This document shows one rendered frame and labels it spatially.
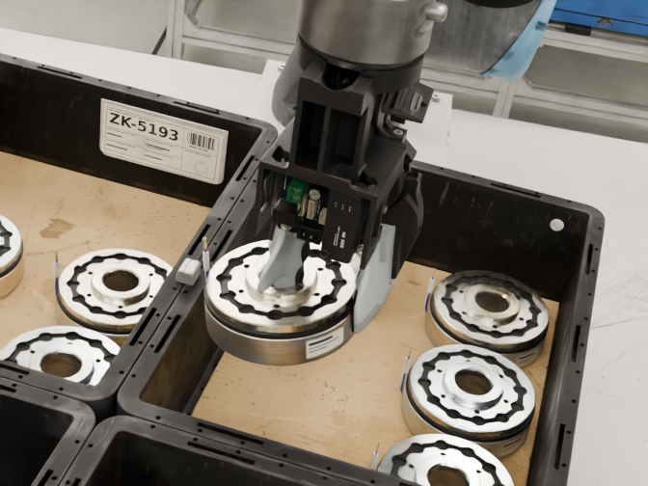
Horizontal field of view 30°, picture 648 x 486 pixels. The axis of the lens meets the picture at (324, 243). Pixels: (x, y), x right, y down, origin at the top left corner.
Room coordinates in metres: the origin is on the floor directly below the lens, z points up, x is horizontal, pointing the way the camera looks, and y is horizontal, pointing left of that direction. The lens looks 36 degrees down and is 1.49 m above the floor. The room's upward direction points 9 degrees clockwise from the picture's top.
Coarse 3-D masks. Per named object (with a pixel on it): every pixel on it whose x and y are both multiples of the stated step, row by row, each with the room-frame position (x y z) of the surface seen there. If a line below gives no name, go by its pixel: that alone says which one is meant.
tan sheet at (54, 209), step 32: (0, 160) 0.97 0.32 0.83; (32, 160) 0.98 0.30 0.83; (0, 192) 0.92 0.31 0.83; (32, 192) 0.93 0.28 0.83; (64, 192) 0.94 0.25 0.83; (96, 192) 0.95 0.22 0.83; (128, 192) 0.96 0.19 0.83; (32, 224) 0.88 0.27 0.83; (64, 224) 0.89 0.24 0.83; (96, 224) 0.90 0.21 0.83; (128, 224) 0.91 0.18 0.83; (160, 224) 0.91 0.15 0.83; (192, 224) 0.92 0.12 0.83; (32, 256) 0.83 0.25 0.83; (64, 256) 0.84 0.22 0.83; (160, 256) 0.86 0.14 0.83; (32, 288) 0.79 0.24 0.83; (0, 320) 0.74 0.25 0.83; (32, 320) 0.75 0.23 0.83
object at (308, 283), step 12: (252, 264) 0.65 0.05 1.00; (264, 264) 0.65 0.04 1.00; (252, 276) 0.64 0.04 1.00; (312, 276) 0.64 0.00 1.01; (252, 288) 0.62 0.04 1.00; (276, 288) 0.62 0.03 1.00; (288, 288) 0.62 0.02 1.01; (300, 288) 0.62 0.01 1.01; (312, 288) 0.63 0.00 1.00; (276, 300) 0.62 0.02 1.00; (288, 300) 0.62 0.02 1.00
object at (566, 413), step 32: (416, 160) 0.94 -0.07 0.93; (512, 192) 0.91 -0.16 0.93; (224, 224) 0.79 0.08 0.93; (192, 288) 0.70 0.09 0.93; (576, 288) 0.79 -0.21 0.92; (576, 320) 0.74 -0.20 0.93; (160, 352) 0.63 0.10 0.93; (576, 352) 0.72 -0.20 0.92; (128, 384) 0.59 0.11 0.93; (576, 384) 0.67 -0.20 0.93; (160, 416) 0.57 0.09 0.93; (576, 416) 0.63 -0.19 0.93; (256, 448) 0.55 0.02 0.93; (288, 448) 0.56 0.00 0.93; (352, 480) 0.54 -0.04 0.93; (384, 480) 0.54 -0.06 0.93; (544, 480) 0.57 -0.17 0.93
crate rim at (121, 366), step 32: (0, 64) 0.99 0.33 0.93; (32, 64) 0.99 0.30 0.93; (128, 96) 0.97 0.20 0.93; (160, 96) 0.97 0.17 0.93; (256, 128) 0.95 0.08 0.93; (256, 160) 0.89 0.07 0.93; (224, 192) 0.83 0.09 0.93; (192, 256) 0.74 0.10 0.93; (160, 288) 0.70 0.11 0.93; (160, 320) 0.66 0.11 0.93; (128, 352) 0.62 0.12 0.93; (32, 384) 0.58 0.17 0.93; (64, 384) 0.58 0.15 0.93; (96, 384) 0.59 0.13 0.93; (96, 416) 0.57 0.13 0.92
